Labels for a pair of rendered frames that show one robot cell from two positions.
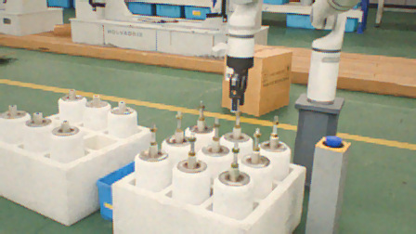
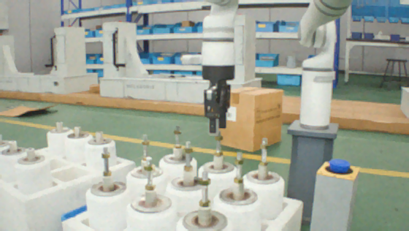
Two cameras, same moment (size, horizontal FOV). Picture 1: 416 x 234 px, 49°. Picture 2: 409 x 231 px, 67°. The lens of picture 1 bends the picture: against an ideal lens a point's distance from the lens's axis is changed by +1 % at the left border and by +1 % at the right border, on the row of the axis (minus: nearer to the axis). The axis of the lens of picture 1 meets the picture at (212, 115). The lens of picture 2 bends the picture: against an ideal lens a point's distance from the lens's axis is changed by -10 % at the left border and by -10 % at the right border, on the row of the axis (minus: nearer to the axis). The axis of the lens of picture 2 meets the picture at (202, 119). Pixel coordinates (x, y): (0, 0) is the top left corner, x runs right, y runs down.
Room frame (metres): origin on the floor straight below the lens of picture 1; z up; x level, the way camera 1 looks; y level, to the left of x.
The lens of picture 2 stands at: (0.47, -0.09, 0.53)
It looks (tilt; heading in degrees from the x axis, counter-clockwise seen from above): 12 degrees down; 4
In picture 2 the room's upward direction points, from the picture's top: straight up
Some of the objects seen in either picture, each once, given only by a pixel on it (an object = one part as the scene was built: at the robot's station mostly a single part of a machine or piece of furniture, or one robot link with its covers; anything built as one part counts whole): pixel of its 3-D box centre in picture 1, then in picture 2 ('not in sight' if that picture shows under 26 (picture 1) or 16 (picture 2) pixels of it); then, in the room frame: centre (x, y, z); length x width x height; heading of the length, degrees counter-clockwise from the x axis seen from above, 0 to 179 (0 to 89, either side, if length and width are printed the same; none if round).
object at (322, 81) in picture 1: (323, 75); (315, 99); (1.48, -0.36, 0.39); 0.09 x 0.09 x 0.17; 69
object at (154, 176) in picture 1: (153, 187); (112, 227); (1.09, 0.15, 0.16); 0.10 x 0.10 x 0.18
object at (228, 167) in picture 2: (236, 137); (218, 167); (1.23, -0.07, 0.25); 0.08 x 0.08 x 0.01
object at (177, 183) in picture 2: (215, 150); (188, 183); (1.13, -0.01, 0.25); 0.08 x 0.08 x 0.01
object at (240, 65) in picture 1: (240, 69); (218, 82); (1.23, -0.07, 0.45); 0.08 x 0.08 x 0.09
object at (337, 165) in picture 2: (333, 142); (339, 167); (1.05, -0.30, 0.32); 0.04 x 0.04 x 0.02
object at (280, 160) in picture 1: (270, 176); (261, 213); (1.18, -0.17, 0.16); 0.10 x 0.10 x 0.18
